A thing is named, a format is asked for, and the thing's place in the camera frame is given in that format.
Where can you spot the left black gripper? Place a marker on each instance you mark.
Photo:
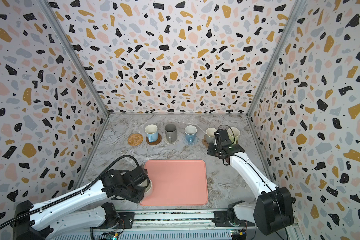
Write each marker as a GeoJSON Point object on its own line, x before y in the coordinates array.
{"type": "Point", "coordinates": [141, 197]}

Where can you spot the light green mug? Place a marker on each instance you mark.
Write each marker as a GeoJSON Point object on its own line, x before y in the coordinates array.
{"type": "Point", "coordinates": [234, 135]}

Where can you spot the brown paw shaped coaster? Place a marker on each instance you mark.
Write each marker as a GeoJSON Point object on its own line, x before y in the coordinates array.
{"type": "Point", "coordinates": [205, 143]}

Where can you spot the cream mug grey handle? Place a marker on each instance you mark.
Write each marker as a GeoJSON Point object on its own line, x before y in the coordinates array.
{"type": "Point", "coordinates": [210, 135]}

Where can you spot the cream mug pink handle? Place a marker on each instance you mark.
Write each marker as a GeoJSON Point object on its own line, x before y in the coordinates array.
{"type": "Point", "coordinates": [148, 189]}

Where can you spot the grey mug blue handle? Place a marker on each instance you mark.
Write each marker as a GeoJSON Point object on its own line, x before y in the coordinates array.
{"type": "Point", "coordinates": [190, 132]}

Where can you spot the blue grey woven coaster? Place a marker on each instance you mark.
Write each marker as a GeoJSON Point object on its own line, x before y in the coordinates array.
{"type": "Point", "coordinates": [190, 143]}

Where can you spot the woven rattan coaster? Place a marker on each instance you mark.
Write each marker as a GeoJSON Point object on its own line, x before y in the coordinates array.
{"type": "Point", "coordinates": [135, 139]}

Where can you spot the dark grey mug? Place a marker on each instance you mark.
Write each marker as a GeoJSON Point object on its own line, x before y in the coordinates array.
{"type": "Point", "coordinates": [171, 132]}

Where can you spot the dark brown wooden coaster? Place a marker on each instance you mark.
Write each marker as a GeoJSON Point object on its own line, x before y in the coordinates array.
{"type": "Point", "coordinates": [154, 143]}

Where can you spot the cream mug blue handle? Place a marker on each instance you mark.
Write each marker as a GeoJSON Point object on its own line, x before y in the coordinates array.
{"type": "Point", "coordinates": [152, 133]}

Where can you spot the beige braided round coaster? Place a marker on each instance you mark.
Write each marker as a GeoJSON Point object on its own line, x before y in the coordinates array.
{"type": "Point", "coordinates": [171, 143]}

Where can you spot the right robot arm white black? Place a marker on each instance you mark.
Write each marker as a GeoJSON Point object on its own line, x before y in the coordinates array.
{"type": "Point", "coordinates": [273, 210]}

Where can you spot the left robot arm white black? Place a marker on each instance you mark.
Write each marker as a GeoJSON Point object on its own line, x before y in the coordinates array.
{"type": "Point", "coordinates": [85, 208]}

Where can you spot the left circuit board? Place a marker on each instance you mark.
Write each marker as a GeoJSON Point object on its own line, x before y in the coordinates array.
{"type": "Point", "coordinates": [112, 235]}

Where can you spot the circuit board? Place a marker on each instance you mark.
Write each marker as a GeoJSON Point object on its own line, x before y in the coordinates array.
{"type": "Point", "coordinates": [112, 235]}
{"type": "Point", "coordinates": [238, 235]}

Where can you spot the pink rectangular tray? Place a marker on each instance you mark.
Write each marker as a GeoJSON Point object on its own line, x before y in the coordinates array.
{"type": "Point", "coordinates": [177, 183]}

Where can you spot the right circuit board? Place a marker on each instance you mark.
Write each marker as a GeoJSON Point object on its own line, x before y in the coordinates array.
{"type": "Point", "coordinates": [238, 235]}

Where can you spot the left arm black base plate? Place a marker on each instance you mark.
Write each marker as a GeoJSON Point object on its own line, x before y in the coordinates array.
{"type": "Point", "coordinates": [126, 220]}

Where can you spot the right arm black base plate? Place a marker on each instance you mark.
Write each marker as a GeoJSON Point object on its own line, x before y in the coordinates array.
{"type": "Point", "coordinates": [227, 218]}

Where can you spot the aluminium mounting rail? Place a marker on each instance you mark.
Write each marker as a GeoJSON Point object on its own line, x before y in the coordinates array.
{"type": "Point", "coordinates": [179, 225]}

